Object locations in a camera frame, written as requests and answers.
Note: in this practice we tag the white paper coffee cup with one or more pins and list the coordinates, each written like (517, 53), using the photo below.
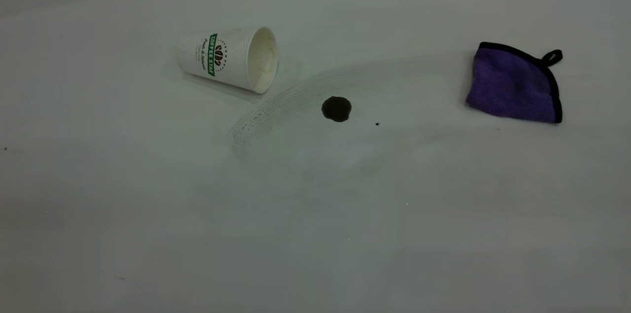
(231, 59)

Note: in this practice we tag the purple cloth with black trim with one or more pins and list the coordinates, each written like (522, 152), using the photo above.
(510, 86)

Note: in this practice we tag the dark coffee stain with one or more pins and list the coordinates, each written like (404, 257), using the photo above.
(336, 109)

